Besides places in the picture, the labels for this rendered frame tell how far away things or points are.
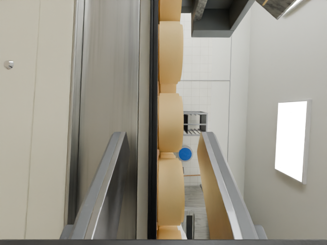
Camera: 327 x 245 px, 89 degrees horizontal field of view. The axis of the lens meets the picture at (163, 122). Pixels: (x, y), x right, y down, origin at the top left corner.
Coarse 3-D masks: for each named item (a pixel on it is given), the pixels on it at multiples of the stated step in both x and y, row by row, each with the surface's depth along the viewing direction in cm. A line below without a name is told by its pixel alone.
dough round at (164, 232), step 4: (160, 228) 14; (164, 228) 14; (168, 228) 14; (172, 228) 14; (176, 228) 14; (160, 232) 13; (164, 232) 13; (168, 232) 13; (172, 232) 13; (176, 232) 13; (180, 232) 14; (160, 236) 13; (164, 236) 13; (168, 236) 13; (172, 236) 13; (176, 236) 13; (180, 236) 13
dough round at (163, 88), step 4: (160, 84) 19; (164, 84) 19; (168, 84) 19; (172, 84) 19; (176, 84) 19; (160, 88) 19; (164, 88) 19; (168, 88) 19; (172, 88) 19; (160, 92) 19; (164, 92) 19; (168, 92) 19; (172, 92) 19
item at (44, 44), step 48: (0, 0) 13; (48, 0) 13; (0, 48) 13; (48, 48) 13; (0, 96) 13; (48, 96) 13; (0, 144) 12; (48, 144) 12; (0, 192) 12; (48, 192) 12
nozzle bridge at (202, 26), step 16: (192, 0) 65; (208, 0) 60; (224, 0) 60; (240, 0) 54; (192, 16) 65; (208, 16) 64; (224, 16) 64; (240, 16) 56; (192, 32) 65; (208, 32) 64; (224, 32) 64
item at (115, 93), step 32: (96, 0) 14; (128, 0) 14; (96, 32) 14; (128, 32) 14; (96, 64) 14; (128, 64) 14; (96, 96) 14; (128, 96) 14; (96, 128) 14; (128, 128) 14; (96, 160) 13; (128, 192) 13; (128, 224) 13
